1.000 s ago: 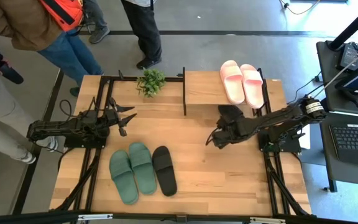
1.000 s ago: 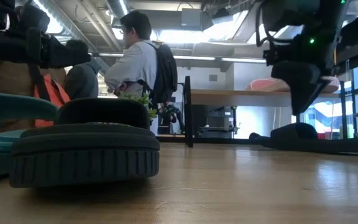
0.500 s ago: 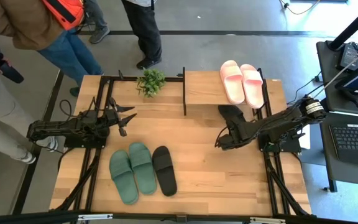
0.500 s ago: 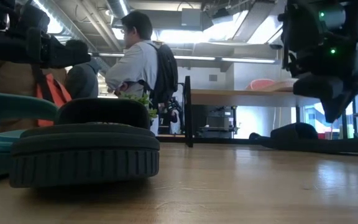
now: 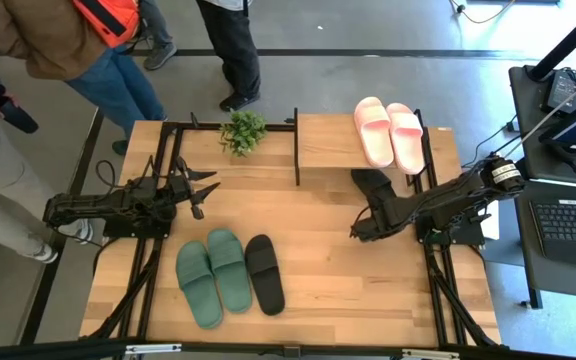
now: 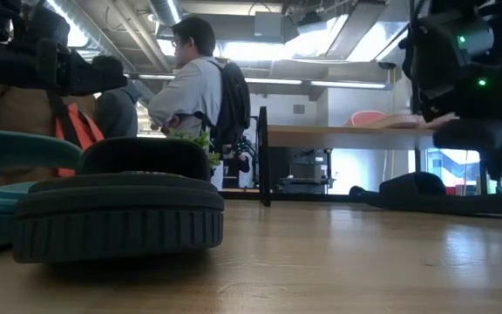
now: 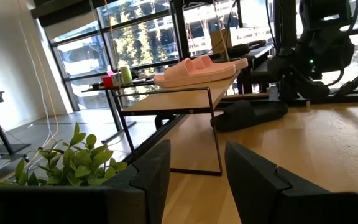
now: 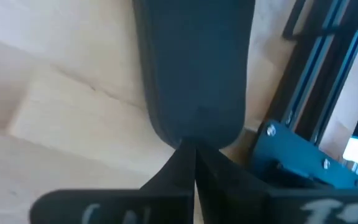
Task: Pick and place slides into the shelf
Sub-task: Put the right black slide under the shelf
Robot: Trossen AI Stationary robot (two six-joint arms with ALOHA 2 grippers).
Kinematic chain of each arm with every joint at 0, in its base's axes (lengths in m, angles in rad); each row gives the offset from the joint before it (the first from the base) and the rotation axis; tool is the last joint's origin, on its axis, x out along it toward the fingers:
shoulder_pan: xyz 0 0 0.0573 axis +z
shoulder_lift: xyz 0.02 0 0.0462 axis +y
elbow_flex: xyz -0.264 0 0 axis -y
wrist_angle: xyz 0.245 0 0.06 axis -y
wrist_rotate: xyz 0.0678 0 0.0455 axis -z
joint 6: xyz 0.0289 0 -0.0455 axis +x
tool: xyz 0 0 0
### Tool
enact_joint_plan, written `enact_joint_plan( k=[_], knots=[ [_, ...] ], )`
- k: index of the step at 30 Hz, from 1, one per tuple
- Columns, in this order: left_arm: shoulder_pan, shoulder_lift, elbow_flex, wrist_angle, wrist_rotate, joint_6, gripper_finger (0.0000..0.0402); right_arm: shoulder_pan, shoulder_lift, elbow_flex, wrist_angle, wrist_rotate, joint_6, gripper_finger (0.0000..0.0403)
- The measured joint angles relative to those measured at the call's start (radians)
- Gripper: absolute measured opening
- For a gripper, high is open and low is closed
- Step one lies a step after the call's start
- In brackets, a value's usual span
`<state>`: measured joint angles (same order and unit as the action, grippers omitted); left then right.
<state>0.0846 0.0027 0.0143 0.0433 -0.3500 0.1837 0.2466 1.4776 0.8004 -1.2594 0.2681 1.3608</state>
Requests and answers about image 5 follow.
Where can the white paper sheet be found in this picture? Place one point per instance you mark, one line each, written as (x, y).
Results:
(492, 227)

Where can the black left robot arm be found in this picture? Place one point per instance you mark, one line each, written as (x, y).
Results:
(108, 205)

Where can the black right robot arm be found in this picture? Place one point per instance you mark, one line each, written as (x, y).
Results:
(458, 192)

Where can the black metal pole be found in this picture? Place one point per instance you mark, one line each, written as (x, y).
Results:
(568, 42)

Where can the black computer desk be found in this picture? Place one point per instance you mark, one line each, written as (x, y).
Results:
(558, 280)

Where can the green rubber slide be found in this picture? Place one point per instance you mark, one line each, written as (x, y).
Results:
(199, 287)
(230, 272)

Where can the black handheld object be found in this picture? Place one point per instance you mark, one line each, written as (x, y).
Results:
(18, 117)

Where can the black metal rig frame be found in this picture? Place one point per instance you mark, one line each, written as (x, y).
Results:
(203, 127)

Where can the thin white rod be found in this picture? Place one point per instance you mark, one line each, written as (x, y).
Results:
(550, 120)

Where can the orange bag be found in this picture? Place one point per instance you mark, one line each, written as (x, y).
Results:
(113, 17)

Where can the black power adapter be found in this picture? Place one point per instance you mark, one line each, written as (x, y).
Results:
(563, 90)

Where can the wooden shelf with black legs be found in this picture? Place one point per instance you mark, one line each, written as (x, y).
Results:
(328, 142)

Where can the small green potted plant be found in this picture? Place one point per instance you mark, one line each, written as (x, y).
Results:
(243, 132)

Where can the pink rubber slide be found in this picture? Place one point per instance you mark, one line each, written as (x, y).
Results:
(373, 130)
(407, 140)

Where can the black keyboard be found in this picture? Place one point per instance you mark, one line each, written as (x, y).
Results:
(573, 225)

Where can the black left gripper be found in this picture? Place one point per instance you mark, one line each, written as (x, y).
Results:
(180, 187)

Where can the black rubber slide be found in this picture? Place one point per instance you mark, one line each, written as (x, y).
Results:
(265, 275)
(370, 182)

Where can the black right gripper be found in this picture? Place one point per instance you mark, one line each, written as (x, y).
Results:
(388, 215)

